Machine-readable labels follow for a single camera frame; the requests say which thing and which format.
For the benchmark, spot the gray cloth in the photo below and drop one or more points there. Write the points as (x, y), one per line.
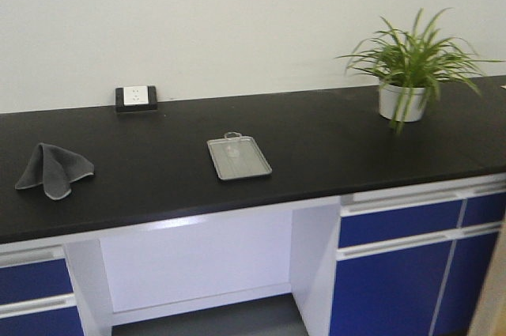
(55, 169)

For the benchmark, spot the blue cabinet door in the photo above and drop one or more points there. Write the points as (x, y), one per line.
(390, 293)
(479, 225)

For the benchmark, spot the blue lower drawer left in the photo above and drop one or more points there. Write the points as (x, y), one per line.
(59, 322)

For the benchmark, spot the blue drawer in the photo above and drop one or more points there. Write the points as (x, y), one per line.
(59, 322)
(367, 228)
(34, 281)

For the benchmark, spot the blue drawer front left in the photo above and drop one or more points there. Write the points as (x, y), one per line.
(34, 281)

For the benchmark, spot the black white power socket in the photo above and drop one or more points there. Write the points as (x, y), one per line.
(135, 98)

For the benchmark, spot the green potted plant white pot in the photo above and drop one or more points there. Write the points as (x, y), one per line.
(412, 65)

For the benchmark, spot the gray metal tray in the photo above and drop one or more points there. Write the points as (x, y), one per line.
(250, 163)

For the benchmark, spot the clear glass beaker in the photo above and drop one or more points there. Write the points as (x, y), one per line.
(232, 143)

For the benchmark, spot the blue drawer front right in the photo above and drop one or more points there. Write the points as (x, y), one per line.
(367, 228)

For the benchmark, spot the blue far right cabinet door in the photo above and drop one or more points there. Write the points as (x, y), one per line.
(479, 225)

